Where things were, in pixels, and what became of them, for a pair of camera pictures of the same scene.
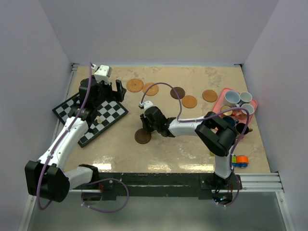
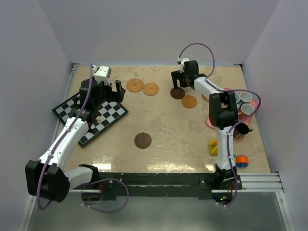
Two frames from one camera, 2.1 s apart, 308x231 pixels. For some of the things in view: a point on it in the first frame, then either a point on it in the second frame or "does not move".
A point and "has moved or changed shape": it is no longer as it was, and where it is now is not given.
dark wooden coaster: [180, 92] does not move
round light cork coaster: [152, 91] does not move
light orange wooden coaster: [189, 101] does not move
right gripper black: [146, 128] → [176, 75]
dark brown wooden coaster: [142, 136] has moved or changed shape
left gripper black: [121, 91] does not move
